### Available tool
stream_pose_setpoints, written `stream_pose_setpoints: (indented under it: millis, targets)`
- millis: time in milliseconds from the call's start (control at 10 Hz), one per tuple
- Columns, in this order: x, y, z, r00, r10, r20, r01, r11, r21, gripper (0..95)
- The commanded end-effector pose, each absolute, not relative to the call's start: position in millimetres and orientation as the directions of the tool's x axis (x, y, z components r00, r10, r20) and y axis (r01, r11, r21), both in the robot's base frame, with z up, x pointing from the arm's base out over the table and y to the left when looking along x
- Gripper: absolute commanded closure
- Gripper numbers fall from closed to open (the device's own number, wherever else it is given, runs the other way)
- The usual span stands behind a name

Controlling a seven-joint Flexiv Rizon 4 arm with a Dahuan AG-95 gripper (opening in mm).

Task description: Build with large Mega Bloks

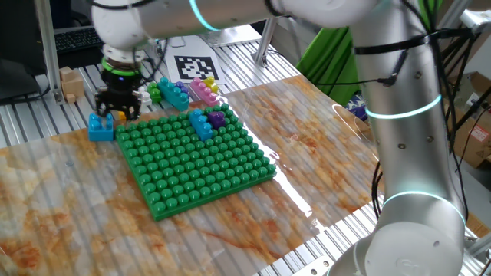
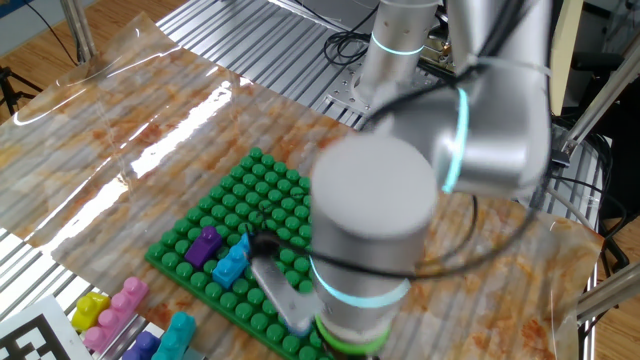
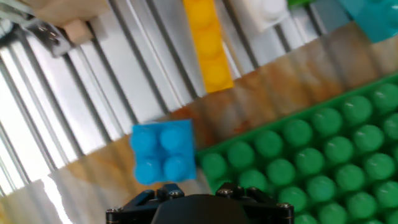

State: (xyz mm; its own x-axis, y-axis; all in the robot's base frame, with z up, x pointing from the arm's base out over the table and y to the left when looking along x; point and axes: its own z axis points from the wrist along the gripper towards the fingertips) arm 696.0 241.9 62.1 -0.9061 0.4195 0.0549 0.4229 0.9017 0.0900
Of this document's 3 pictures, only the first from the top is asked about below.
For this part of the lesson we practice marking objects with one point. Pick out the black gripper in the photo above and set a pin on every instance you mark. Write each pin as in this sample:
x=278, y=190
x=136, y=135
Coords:
x=120, y=84

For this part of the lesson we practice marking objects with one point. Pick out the light blue square block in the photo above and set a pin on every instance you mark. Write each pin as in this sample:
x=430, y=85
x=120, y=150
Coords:
x=100, y=130

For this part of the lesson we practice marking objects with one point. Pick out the light blue long block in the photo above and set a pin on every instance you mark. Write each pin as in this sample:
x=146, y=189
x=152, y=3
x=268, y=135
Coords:
x=201, y=126

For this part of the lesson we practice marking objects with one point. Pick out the purple single-stud block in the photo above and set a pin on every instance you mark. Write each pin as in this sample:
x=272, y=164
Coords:
x=216, y=119

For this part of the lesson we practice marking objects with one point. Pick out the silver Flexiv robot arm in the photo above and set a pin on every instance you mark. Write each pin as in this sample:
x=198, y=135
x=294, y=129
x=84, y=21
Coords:
x=406, y=134

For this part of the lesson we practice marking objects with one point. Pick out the orange-yellow long block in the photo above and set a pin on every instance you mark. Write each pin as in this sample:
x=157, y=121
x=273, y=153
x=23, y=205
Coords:
x=121, y=115

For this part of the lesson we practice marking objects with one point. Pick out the white long block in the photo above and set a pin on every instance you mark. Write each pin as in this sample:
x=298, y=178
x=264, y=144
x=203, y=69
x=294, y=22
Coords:
x=145, y=99

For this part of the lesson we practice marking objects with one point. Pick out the small green block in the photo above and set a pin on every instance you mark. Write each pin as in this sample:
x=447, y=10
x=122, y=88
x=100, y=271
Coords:
x=154, y=93

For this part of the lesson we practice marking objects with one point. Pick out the tiny wooden block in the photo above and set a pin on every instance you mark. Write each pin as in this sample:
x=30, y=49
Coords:
x=70, y=98

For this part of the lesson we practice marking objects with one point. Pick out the large wooden block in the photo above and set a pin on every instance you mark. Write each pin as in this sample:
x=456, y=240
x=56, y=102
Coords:
x=73, y=87

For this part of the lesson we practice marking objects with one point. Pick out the teal long block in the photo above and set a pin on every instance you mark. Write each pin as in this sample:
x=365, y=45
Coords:
x=174, y=96

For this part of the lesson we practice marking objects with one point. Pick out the small wooden cube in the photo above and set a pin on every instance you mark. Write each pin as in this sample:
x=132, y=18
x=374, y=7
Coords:
x=65, y=73

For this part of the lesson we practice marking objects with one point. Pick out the black desk pad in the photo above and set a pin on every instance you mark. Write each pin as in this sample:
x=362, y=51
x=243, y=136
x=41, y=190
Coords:
x=76, y=59

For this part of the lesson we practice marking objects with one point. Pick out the indigo short block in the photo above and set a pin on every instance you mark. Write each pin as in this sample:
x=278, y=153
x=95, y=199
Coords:
x=183, y=87

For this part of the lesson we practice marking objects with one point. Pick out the black keyboard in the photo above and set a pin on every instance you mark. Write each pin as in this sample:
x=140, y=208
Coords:
x=76, y=38

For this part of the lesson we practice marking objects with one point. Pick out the printed marker tag sheet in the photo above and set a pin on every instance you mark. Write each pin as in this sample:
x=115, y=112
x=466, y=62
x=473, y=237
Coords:
x=184, y=53

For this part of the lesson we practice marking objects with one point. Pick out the pink long block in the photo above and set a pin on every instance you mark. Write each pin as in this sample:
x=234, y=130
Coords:
x=203, y=91

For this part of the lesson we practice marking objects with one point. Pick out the small yellow block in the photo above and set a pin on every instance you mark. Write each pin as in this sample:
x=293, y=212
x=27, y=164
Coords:
x=210, y=81

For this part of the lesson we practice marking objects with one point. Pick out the green studded baseplate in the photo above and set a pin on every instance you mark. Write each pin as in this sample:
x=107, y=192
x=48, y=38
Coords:
x=192, y=168

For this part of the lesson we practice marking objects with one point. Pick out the black monitor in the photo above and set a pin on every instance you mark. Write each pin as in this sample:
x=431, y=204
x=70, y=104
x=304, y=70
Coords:
x=19, y=38

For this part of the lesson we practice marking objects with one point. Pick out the marble pattern table mat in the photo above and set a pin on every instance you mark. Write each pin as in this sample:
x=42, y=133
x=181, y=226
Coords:
x=96, y=230

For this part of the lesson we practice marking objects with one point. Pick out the green cloth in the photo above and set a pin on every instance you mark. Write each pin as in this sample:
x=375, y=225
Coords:
x=330, y=65

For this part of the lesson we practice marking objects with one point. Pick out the blue white patterned bag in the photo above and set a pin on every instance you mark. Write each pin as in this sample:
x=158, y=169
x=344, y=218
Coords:
x=356, y=109

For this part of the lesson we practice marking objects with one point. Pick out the silver robot mounting plate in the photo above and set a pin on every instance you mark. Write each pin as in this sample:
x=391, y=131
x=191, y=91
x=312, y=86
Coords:
x=316, y=266

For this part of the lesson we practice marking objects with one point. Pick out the brown cardboard box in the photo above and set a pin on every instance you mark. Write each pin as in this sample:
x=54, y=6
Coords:
x=475, y=138

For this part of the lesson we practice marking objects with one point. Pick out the aluminium frame post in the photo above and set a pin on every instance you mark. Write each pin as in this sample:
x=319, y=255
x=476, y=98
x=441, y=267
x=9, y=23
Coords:
x=48, y=50
x=265, y=44

